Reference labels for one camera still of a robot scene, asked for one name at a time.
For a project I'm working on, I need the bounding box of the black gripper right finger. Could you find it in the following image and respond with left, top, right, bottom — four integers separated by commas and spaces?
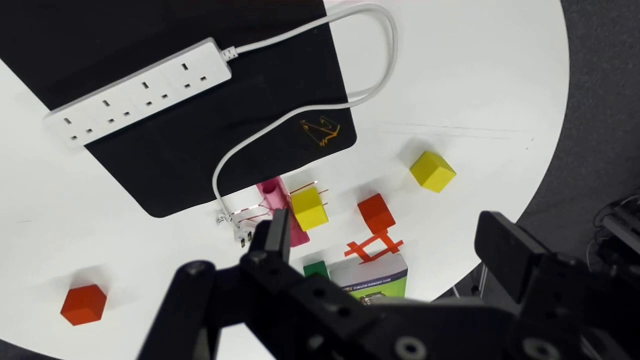
474, 209, 640, 360

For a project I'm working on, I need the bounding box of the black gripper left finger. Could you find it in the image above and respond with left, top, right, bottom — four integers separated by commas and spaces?
135, 206, 375, 360

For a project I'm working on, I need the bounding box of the white extension cable power strip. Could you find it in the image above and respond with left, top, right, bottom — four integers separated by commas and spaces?
44, 2, 400, 249

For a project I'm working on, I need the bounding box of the black placemat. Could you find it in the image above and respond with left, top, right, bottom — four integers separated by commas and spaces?
0, 0, 359, 219

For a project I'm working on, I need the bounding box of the yellow cube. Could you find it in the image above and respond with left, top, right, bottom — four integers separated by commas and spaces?
287, 181, 331, 233
408, 147, 459, 196

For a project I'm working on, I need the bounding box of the green cube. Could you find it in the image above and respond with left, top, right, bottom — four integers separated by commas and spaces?
301, 257, 331, 282

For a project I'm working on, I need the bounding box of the orange ladder-shaped piece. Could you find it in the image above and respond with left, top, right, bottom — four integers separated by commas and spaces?
342, 230, 406, 263

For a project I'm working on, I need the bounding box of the green book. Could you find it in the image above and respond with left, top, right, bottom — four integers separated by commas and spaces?
324, 249, 409, 306

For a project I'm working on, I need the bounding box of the red cube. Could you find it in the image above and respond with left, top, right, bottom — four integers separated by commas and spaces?
58, 282, 110, 328

